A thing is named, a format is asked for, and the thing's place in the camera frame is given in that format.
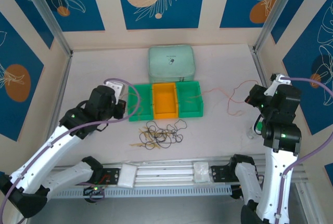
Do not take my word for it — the green plastic bin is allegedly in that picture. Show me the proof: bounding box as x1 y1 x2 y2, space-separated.
128 83 154 123
176 80 204 118

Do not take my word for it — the orange plastic bin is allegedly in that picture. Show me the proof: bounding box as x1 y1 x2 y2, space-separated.
151 82 180 120

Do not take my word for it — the white foam pad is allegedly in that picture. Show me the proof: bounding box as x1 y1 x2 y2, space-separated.
192 161 211 183
117 163 138 189

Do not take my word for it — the mint green zipper pouch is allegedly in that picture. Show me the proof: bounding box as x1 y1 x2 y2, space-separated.
147 44 196 84

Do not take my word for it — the small control board with LED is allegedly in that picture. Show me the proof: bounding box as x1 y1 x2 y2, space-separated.
230 183 247 201
82 184 106 203

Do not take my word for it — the aluminium extrusion base beam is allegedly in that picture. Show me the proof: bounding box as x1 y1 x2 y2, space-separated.
56 155 305 183

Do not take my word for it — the blue floral wall panel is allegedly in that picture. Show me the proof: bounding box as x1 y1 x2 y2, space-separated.
283 0 333 136
220 0 291 29
35 0 106 32
115 0 208 30
0 0 55 50
0 12 45 142
271 0 333 45

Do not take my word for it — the long purple right arm cable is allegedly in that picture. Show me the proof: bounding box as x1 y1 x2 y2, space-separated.
277 76 333 219

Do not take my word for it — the thin red cable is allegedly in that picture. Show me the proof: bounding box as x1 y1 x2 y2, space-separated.
186 80 259 117

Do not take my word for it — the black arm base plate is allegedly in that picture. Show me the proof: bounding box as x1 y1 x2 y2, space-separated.
210 165 235 183
100 165 122 186

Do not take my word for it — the aluminium frame post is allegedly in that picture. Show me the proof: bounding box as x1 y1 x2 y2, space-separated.
253 0 305 52
18 0 74 56

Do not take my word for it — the short purple base cable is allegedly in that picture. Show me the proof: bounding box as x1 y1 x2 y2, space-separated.
78 181 106 202

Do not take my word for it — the grey slotted cable duct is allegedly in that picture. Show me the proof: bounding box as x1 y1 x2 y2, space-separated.
48 185 233 199

